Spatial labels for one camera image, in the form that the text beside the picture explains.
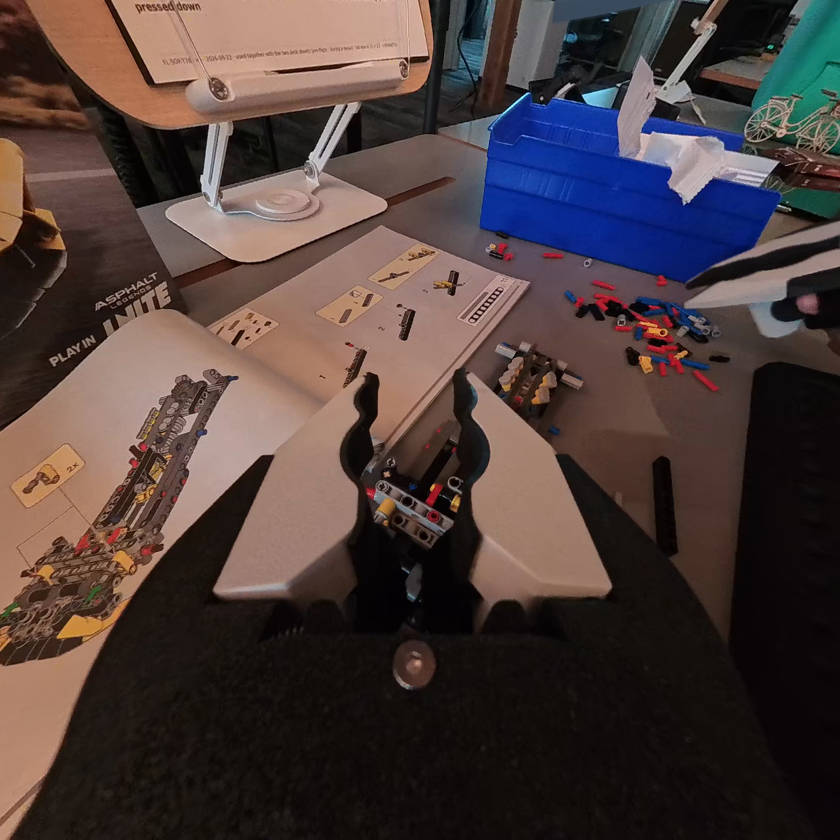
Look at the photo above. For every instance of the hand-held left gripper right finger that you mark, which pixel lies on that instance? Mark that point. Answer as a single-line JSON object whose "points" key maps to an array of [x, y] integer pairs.
{"points": [[531, 525]]}

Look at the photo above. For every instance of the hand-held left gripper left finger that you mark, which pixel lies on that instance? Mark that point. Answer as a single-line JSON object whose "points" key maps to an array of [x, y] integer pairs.
{"points": [[295, 525]]}

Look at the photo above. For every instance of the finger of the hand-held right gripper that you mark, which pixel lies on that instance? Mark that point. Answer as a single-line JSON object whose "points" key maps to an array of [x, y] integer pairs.
{"points": [[774, 248], [741, 296]]}

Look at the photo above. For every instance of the pile of small lego pins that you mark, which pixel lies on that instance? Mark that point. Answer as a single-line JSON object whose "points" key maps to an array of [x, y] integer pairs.
{"points": [[656, 328]]}

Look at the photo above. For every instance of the lego car chassis assembly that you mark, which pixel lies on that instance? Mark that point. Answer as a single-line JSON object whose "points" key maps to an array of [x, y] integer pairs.
{"points": [[413, 512]]}

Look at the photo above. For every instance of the long black lego beam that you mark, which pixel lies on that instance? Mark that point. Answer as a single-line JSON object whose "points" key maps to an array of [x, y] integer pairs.
{"points": [[664, 505]]}

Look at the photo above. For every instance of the small lego pin cluster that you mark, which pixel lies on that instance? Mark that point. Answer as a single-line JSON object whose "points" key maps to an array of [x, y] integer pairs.
{"points": [[500, 250]]}

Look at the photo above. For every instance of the lego instruction booklet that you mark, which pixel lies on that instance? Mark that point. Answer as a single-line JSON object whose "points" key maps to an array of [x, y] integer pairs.
{"points": [[65, 420]]}

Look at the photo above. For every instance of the lego set box yellow car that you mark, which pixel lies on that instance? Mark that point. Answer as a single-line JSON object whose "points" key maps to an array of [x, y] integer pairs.
{"points": [[65, 295]]}

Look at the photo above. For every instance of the person's right hand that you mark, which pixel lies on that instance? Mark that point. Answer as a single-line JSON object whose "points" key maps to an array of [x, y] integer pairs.
{"points": [[808, 304]]}

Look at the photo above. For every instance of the torn white paper bags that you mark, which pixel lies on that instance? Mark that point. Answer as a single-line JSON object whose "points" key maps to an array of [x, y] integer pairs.
{"points": [[689, 164]]}

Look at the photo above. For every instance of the blue plastic bin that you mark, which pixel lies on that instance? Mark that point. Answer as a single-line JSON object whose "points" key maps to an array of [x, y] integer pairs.
{"points": [[590, 197]]}

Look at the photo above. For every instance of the teal bag bicycle print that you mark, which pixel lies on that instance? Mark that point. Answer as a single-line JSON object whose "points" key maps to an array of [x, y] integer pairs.
{"points": [[800, 65]]}

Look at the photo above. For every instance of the wooden document stand white base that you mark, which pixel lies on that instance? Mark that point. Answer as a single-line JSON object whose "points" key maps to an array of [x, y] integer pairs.
{"points": [[282, 229]]}

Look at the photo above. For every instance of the printed paper sheet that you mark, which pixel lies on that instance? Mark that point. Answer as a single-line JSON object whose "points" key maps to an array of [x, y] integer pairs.
{"points": [[262, 33]]}

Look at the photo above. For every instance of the wooden post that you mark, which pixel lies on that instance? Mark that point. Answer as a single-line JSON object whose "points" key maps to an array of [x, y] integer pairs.
{"points": [[502, 52]]}

